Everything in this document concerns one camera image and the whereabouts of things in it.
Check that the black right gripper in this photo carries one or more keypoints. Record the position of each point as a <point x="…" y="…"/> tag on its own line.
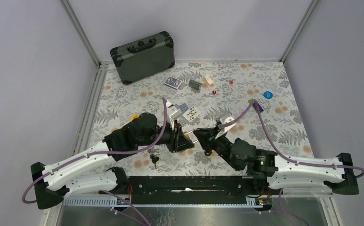
<point x="202" y="134"/>

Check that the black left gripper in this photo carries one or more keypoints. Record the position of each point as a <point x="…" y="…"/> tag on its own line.
<point x="178" y="142"/>

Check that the black-headed keys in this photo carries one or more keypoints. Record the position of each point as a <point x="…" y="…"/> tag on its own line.
<point x="154" y="159"/>

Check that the brass padlock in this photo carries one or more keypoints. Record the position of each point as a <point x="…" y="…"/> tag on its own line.
<point x="191" y="136"/>

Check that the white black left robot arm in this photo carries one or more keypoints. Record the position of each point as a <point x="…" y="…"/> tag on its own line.
<point x="56" y="181"/>

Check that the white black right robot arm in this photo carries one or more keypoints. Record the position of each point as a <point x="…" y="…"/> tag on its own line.
<point x="275" y="172"/>

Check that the face-up playing card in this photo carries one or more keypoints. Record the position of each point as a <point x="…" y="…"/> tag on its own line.
<point x="191" y="114"/>

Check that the blue-backed playing card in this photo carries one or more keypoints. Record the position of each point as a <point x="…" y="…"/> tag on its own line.
<point x="184" y="107"/>

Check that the yellow round token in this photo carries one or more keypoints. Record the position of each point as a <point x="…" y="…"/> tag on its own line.
<point x="134" y="117"/>

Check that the grey green building brick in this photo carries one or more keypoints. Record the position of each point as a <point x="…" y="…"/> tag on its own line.
<point x="195" y="84"/>

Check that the blue card deck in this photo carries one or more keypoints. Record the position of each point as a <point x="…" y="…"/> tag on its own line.
<point x="173" y="82"/>

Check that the green purple building bricks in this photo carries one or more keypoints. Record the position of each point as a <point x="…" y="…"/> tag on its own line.
<point x="256" y="105"/>

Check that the small beige block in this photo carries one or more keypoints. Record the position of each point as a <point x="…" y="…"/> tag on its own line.
<point x="207" y="79"/>

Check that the blue round token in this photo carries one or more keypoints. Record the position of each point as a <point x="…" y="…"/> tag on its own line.
<point x="268" y="95"/>

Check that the grey black hard case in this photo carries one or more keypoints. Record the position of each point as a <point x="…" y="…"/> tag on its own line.
<point x="143" y="58"/>

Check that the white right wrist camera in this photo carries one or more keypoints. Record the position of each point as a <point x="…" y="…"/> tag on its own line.
<point x="224" y="124"/>

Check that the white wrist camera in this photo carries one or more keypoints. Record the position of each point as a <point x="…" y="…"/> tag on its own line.
<point x="172" y="114"/>
<point x="224" y="124"/>

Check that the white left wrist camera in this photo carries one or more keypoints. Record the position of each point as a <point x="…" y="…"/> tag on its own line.
<point x="172" y="114"/>

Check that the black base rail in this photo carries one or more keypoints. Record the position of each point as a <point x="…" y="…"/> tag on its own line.
<point x="231" y="185"/>

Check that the slotted cable duct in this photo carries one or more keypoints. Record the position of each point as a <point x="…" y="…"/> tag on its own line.
<point x="178" y="200"/>

